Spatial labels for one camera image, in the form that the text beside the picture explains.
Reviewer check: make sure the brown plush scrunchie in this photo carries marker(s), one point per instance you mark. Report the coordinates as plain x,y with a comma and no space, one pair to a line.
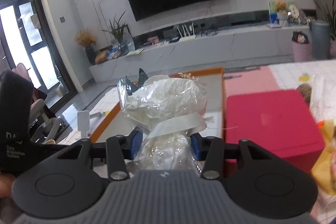
305,91

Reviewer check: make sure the grey trash can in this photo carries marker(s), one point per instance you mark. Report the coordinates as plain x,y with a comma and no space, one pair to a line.
320,39

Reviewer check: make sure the orange cardboard box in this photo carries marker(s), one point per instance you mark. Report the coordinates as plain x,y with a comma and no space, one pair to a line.
116,123

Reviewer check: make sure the white wifi router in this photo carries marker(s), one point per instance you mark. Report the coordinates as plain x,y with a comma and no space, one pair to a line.
186,33

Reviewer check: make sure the red Wonderlab box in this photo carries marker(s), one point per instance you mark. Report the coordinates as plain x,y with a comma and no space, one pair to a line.
279,121

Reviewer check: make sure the pink paper mat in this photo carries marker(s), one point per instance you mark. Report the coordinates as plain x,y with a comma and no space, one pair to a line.
251,80

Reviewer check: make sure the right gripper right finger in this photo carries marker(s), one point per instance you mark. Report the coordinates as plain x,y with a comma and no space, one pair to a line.
210,150

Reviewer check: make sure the pink waste bin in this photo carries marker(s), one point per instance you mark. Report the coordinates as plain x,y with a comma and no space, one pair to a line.
301,52

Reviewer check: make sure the tall leafy floor plant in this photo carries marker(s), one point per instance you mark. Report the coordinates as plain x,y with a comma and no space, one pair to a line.
328,15

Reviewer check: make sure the white phone stand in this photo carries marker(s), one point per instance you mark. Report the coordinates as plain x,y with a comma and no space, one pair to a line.
83,123

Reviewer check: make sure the checkered lemon tablecloth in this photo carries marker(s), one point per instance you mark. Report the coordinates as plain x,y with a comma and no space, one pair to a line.
103,96

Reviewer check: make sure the white plastic bag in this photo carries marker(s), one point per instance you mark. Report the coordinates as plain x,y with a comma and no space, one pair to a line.
322,99

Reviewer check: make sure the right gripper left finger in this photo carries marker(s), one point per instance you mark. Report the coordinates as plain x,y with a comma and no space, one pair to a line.
120,148

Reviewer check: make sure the white marble tv console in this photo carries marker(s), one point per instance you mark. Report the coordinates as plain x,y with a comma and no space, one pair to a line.
234,48

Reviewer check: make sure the green potted plant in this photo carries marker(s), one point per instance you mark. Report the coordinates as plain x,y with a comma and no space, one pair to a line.
117,30

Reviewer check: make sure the vase with yellow flowers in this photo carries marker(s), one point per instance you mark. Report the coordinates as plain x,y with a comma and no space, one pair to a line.
85,40

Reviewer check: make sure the yellow snack bag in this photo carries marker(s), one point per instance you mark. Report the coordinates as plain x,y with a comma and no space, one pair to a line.
323,171

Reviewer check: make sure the plastic white bouquet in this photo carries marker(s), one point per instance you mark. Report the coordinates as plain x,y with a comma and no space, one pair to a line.
168,110

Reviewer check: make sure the small teddy bear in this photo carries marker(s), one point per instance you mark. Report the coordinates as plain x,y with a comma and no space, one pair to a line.
281,7

